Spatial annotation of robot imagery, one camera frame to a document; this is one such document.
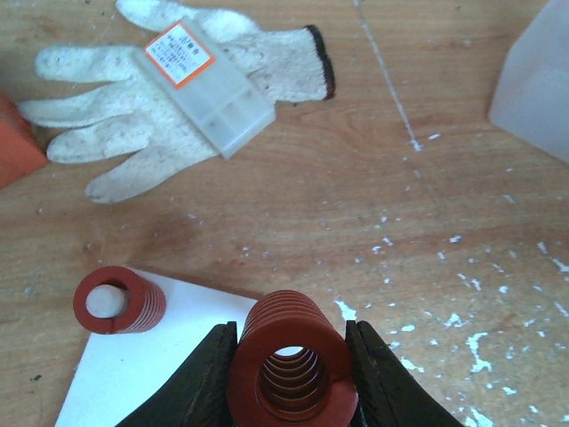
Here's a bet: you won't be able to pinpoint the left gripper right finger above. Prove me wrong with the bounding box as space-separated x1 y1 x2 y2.
345 320 462 427

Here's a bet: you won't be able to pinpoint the left gripper left fingers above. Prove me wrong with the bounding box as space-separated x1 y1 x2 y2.
119 321 237 427

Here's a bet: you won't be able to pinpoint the red spring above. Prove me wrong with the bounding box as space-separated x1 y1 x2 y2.
73 266 166 334
227 290 358 427

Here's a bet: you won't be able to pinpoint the beige work glove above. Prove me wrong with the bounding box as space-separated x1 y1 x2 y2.
18 1 335 204

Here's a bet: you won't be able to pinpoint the translucent plastic spring box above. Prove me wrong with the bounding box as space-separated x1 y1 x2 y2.
489 1 568 163

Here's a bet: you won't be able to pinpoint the red cube adapter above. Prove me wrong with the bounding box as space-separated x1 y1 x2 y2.
0 93 48 189

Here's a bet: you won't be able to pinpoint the small clear parts case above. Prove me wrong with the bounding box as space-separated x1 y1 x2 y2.
135 16 276 159

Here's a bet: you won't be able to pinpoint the white peg base plate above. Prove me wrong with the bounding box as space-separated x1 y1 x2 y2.
56 271 255 426

